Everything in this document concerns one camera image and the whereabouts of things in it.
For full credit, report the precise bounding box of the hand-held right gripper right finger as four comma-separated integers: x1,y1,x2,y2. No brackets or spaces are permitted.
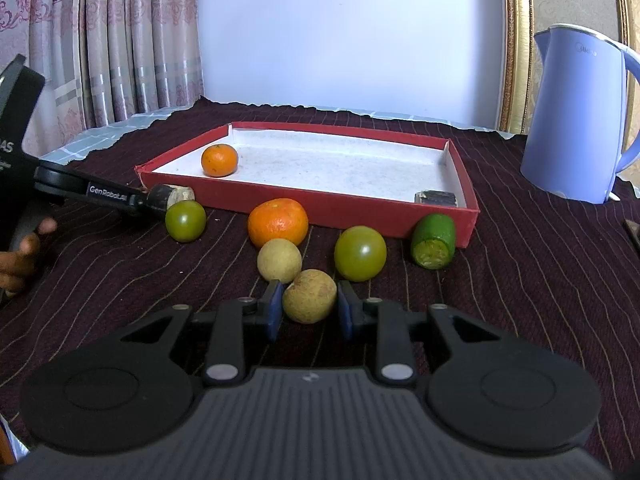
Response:
336,280,506,386

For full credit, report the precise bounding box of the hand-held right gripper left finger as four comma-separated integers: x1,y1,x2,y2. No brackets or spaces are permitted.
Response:
115,279,285,387

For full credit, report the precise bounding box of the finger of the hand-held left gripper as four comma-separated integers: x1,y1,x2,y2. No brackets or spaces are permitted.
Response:
75,178,174,217

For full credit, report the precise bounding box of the tan longan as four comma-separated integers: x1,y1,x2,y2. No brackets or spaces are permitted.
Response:
257,238,303,283
282,269,338,324

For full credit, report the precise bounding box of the large green tomato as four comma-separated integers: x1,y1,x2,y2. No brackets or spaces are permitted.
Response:
334,226,388,282

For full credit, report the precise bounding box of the cut green lime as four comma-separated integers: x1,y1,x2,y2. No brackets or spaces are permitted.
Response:
411,213,457,270

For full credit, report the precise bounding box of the red cardboard tray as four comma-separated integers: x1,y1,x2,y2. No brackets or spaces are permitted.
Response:
135,121,481,250

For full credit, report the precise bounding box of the person's left hand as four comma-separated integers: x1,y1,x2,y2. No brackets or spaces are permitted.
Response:
0,217,57,301

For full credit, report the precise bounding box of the small green tomato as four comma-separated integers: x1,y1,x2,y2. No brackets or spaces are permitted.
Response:
165,200,207,244

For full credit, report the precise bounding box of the large orange mandarin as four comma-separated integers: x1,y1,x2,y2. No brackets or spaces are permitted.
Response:
247,198,310,250

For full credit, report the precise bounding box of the small orange mandarin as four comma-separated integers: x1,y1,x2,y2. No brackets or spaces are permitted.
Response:
201,143,239,178

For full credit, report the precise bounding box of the pink patterned curtain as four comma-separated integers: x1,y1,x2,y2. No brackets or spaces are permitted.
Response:
0,0,205,158

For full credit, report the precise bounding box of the dark striped tablecloth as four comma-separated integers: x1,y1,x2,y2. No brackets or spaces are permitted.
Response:
0,95,640,480

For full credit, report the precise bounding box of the blue electric kettle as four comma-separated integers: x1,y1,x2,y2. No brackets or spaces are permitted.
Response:
520,23,640,205

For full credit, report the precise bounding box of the gold wall moulding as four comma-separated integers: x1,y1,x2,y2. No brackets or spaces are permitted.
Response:
609,0,640,53
497,0,536,136

